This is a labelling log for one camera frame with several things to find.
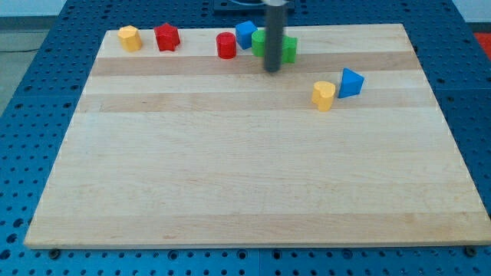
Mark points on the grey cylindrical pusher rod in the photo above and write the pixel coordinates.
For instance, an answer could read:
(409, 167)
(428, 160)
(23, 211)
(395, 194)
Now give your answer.
(275, 15)

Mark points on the green star block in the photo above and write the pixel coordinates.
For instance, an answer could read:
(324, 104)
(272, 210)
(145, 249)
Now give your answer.
(289, 48)

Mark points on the red star block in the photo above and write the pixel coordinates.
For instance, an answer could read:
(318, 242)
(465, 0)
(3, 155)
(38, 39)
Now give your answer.
(167, 37)

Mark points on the wooden board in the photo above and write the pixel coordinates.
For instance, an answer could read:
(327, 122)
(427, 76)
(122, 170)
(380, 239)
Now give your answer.
(182, 149)

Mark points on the green cylinder block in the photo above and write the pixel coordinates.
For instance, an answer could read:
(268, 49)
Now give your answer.
(258, 43)

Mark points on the blue cube block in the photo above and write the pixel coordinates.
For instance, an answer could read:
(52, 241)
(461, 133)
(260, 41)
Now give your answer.
(244, 33)

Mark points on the red cylinder block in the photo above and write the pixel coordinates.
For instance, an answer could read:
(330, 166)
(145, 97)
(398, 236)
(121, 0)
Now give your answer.
(226, 45)

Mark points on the yellow heart block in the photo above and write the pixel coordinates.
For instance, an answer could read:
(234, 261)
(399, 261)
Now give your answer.
(323, 95)

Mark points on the blue triangle block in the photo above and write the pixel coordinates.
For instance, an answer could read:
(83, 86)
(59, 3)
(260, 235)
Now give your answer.
(351, 83)

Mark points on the yellow hexagon block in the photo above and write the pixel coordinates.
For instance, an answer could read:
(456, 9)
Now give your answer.
(129, 38)

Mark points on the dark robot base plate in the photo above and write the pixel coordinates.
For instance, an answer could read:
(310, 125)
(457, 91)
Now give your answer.
(240, 7)

